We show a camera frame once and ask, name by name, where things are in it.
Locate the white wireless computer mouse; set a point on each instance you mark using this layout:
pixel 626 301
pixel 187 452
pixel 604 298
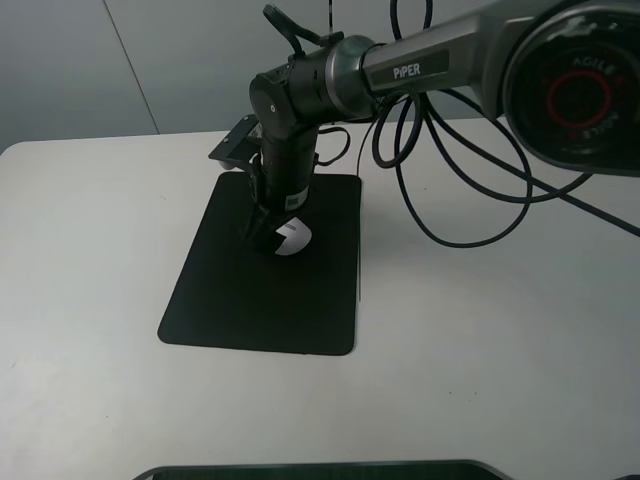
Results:
pixel 292 237

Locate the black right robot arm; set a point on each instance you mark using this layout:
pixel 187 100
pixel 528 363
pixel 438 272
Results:
pixel 564 74

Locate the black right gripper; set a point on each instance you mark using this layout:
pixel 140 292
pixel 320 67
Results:
pixel 281 179

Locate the black rectangular mouse pad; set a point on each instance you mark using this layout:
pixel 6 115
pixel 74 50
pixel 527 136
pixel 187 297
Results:
pixel 232 297

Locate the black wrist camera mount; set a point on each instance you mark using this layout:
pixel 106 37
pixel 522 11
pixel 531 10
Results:
pixel 240 145

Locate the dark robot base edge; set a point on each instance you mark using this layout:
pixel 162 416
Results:
pixel 432 469

